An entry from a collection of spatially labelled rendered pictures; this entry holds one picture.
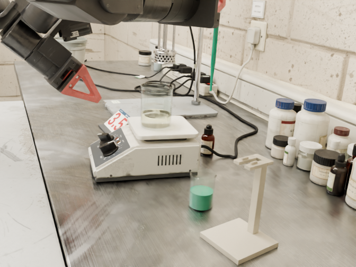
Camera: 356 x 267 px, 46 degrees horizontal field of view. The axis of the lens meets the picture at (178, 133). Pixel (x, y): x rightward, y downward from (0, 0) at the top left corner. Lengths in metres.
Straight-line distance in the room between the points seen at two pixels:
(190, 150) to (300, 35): 0.53
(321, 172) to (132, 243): 0.41
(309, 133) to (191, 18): 0.48
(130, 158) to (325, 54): 0.58
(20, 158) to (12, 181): 0.11
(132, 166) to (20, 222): 0.22
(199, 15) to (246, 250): 0.32
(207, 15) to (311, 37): 0.65
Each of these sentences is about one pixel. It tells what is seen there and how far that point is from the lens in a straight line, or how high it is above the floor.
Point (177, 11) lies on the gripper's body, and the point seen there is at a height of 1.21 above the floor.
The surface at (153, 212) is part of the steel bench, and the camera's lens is 0.68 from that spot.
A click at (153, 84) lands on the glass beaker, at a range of 0.82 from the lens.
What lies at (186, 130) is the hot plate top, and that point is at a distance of 0.80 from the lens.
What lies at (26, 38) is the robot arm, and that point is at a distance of 0.80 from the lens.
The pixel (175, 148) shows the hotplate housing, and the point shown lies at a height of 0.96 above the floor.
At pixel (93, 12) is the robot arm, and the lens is 0.39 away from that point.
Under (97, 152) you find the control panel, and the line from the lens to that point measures 0.82.
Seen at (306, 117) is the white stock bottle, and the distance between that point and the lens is 0.93.
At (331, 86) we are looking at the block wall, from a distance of 1.09.
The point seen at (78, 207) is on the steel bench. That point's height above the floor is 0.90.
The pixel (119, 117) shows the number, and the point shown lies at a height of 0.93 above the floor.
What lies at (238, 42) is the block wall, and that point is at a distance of 1.44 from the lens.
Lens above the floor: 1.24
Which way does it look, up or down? 19 degrees down
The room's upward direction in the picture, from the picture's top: 4 degrees clockwise
